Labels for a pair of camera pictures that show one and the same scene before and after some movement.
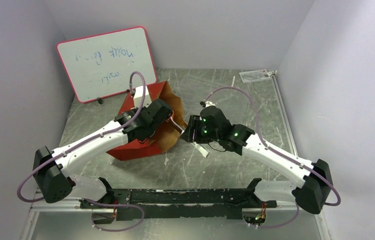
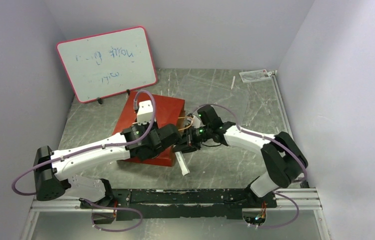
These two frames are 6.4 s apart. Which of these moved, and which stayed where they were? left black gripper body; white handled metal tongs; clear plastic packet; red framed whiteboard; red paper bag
Moved: white handled metal tongs; red paper bag; left black gripper body
Stayed: clear plastic packet; red framed whiteboard
